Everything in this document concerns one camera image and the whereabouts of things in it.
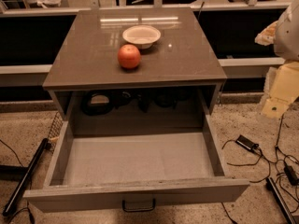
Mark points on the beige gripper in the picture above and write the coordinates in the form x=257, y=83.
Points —
x=288, y=36

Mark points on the grey top drawer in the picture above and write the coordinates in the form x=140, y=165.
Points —
x=135, y=161

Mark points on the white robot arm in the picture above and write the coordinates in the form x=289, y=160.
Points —
x=283, y=34

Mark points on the grey drawer cabinet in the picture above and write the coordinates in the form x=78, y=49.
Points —
x=88, y=59

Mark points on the black power adapter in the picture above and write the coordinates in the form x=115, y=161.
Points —
x=291, y=174
x=246, y=143

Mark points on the white bowl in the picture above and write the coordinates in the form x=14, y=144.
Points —
x=142, y=36

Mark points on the orange round fruit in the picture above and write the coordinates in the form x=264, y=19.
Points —
x=129, y=56

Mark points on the black bar right floor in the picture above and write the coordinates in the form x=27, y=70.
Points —
x=271, y=185

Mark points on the black bar floor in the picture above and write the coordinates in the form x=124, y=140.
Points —
x=16, y=196
x=271, y=185

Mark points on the black bar left floor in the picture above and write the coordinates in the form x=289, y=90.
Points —
x=16, y=196

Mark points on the wire mesh basket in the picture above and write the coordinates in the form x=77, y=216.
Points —
x=54, y=132

